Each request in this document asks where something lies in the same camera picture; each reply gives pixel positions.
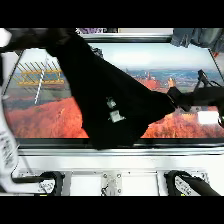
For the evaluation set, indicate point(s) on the blue jeans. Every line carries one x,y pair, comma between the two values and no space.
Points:
196,36

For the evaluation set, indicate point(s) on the black garment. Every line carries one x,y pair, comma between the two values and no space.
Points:
110,100

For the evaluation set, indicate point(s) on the purple garment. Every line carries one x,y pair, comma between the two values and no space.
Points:
94,30

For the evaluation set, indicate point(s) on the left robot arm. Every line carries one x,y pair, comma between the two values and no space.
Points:
7,150

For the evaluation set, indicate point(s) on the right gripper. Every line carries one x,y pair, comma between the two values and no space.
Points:
180,96

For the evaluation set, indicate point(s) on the silver frame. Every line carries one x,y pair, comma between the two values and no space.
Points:
133,166

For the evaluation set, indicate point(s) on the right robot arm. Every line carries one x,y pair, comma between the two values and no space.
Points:
206,96

